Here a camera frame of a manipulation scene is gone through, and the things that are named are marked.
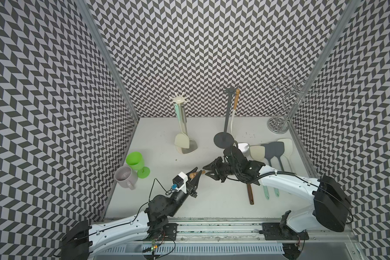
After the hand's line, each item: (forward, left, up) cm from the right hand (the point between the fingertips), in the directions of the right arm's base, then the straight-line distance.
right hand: (202, 172), depth 75 cm
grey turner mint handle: (+18, -40, -15) cm, 46 cm away
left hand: (-3, +1, +8) cm, 9 cm away
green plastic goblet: (+15, +41, -16) cm, 46 cm away
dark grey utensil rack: (+30, -14, -15) cm, 36 cm away
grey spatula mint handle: (+22, -46, -14) cm, 53 cm away
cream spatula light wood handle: (+30, -18, +17) cm, 39 cm away
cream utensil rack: (+23, +6, -12) cm, 27 cm away
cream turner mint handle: (+19, -33, -14) cm, 41 cm away
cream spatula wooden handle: (+21, -52, -14) cm, 58 cm away
